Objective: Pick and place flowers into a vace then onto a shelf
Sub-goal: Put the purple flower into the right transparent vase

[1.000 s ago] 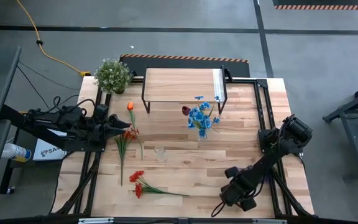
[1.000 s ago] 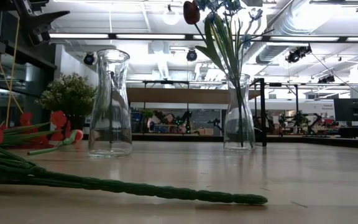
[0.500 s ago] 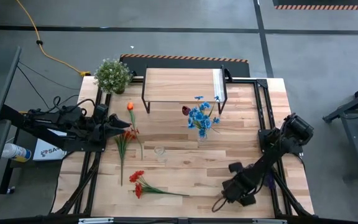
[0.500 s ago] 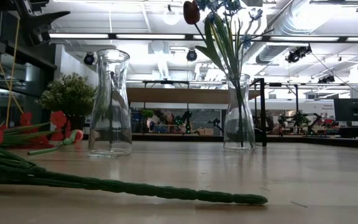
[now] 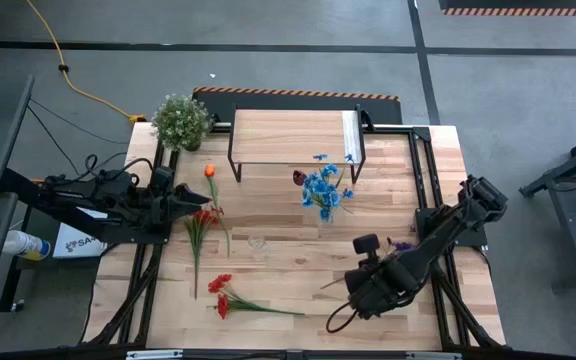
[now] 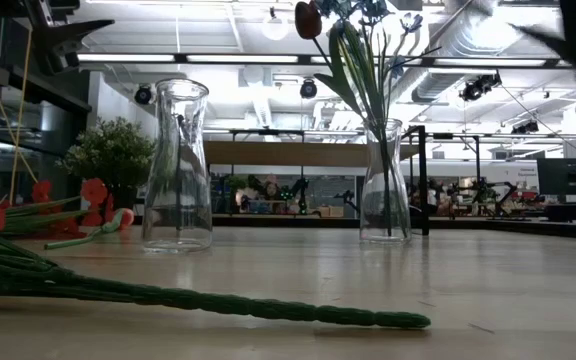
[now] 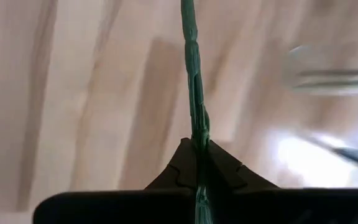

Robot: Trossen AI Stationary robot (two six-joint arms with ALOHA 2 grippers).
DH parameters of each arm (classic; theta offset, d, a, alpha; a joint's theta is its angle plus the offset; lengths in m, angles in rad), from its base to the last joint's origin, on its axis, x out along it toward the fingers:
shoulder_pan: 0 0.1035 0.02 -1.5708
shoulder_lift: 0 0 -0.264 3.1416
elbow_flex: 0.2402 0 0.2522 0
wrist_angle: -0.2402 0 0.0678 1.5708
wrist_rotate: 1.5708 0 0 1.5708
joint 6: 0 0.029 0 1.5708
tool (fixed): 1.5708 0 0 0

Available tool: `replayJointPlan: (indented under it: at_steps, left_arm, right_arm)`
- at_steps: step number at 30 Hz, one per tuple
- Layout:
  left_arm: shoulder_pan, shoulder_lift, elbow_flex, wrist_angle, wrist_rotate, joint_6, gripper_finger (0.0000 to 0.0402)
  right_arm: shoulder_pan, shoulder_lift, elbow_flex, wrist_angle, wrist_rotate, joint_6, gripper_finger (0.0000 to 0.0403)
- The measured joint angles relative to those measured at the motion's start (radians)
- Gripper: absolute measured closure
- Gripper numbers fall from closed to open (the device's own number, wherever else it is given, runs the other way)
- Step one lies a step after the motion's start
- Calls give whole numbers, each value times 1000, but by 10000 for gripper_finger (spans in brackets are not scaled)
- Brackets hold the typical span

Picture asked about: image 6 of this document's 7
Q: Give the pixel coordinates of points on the black background robot arm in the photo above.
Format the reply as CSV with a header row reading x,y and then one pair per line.
x,y
298,195
493,195

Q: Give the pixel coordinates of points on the dark red artificial tulip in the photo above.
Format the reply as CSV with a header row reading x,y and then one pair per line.
x,y
308,20

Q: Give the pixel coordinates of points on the round white ceiling lamp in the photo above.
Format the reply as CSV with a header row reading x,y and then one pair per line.
x,y
274,27

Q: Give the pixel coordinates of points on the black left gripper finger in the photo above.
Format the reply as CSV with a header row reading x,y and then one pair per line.
x,y
63,45

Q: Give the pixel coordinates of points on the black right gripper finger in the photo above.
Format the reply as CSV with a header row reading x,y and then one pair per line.
x,y
550,42

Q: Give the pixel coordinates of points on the clear glass vase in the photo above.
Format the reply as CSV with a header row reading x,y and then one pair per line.
x,y
385,200
178,200

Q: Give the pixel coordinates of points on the blue artificial flower bunch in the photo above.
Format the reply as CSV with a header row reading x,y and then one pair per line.
x,y
368,60

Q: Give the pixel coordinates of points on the red artificial flower bunch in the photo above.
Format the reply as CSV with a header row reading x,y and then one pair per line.
x,y
168,295
93,192

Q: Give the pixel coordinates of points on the black beam with light strips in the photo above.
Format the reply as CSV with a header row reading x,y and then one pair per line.
x,y
180,58

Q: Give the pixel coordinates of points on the silver ventilation duct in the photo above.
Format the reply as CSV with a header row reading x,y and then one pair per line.
x,y
448,45

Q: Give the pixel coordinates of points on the black aluminium table frame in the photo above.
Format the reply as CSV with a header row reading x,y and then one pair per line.
x,y
518,227

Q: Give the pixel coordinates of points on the potted green plant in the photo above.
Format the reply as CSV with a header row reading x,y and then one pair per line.
x,y
110,150

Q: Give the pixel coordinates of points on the wooden shelf with black frame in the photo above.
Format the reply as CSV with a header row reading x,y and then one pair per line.
x,y
293,152

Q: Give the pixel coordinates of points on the black ceiling spot lamp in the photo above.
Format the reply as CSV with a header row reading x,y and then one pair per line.
x,y
525,127
478,86
143,95
308,89

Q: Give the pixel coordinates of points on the black computer monitor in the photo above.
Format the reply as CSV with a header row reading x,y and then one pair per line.
x,y
568,175

